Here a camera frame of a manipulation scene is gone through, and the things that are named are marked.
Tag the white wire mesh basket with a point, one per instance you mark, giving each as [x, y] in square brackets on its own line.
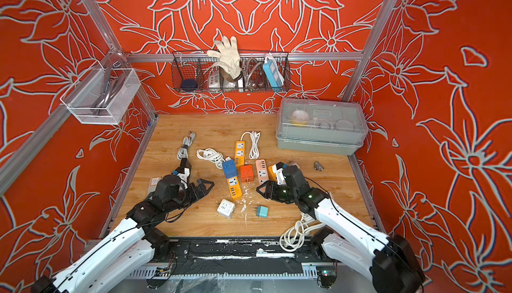
[102, 95]

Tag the white socket in basket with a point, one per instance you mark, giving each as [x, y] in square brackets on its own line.
[214, 83]

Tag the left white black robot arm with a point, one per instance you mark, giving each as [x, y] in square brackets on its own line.
[134, 242]

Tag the white cube plug adapter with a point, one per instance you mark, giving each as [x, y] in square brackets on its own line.
[226, 209]

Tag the small grey metal clip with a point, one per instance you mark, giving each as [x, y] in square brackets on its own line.
[318, 166]

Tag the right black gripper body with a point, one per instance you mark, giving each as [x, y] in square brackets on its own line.
[282, 194]

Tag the yellow strip with teal plug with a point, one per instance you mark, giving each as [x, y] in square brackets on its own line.
[234, 188]

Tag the white work glove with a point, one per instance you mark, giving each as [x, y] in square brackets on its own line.
[227, 56]

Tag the blue cube plug adapter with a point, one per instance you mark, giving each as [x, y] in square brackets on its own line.
[229, 169]

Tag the teal cube plug adapter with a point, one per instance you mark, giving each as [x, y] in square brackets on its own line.
[262, 211]

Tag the yellow strip with pink plug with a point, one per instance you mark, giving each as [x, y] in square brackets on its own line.
[276, 172]

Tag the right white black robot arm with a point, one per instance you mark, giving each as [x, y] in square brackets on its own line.
[388, 262]

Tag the dark blue round object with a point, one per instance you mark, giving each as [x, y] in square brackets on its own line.
[189, 85]

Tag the light blue power strip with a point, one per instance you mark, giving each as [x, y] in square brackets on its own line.
[272, 72]

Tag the red cube plug adapter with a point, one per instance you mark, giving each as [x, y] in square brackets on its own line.
[246, 173]

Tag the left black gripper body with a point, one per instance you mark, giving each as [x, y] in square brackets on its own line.
[187, 197]

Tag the black power strip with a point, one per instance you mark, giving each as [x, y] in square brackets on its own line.
[185, 166]

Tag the grey lidded plastic box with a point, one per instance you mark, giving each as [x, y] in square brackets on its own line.
[320, 126]

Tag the small label card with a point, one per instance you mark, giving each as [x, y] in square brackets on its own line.
[153, 184]

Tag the black wire wall basket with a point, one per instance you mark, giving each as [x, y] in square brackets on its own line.
[248, 72]

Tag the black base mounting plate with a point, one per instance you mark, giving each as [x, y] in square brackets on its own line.
[247, 249]

